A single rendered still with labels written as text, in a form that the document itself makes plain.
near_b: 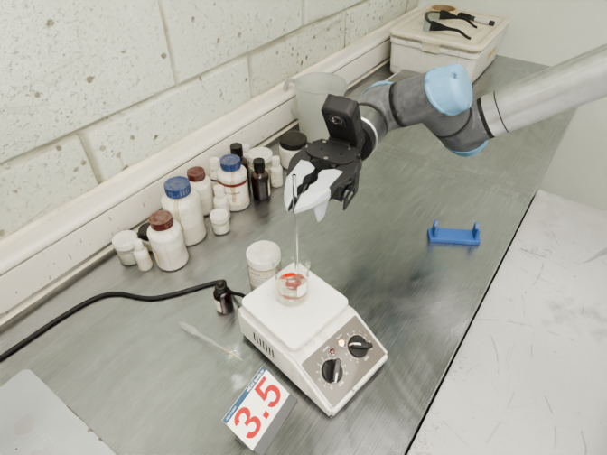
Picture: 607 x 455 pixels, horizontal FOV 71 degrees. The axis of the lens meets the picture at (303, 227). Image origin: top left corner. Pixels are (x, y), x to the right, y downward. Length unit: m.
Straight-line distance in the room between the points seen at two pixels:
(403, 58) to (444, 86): 0.88
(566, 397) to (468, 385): 0.14
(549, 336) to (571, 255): 0.22
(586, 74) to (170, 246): 0.71
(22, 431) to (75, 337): 0.15
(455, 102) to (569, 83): 0.18
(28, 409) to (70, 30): 0.56
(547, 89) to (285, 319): 0.53
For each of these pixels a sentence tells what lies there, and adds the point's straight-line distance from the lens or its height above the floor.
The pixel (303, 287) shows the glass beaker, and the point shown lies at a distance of 0.61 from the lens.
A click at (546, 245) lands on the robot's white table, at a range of 0.98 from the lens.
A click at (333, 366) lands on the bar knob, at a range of 0.61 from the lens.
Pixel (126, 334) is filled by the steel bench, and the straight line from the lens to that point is 0.77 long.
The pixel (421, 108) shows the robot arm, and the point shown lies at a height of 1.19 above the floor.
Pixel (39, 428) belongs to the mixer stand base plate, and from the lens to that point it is 0.73.
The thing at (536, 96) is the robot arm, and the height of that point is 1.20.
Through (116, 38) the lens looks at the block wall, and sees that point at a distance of 0.85.
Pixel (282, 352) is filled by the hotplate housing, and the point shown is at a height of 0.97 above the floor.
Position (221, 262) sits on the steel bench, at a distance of 0.83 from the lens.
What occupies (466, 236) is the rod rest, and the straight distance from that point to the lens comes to 0.91.
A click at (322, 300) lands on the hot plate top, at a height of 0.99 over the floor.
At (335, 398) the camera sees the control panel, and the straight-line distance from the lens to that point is 0.63.
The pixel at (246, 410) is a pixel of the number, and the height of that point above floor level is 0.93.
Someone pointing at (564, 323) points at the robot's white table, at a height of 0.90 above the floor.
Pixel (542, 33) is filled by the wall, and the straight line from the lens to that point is 1.84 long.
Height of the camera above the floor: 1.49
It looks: 42 degrees down
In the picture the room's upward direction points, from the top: straight up
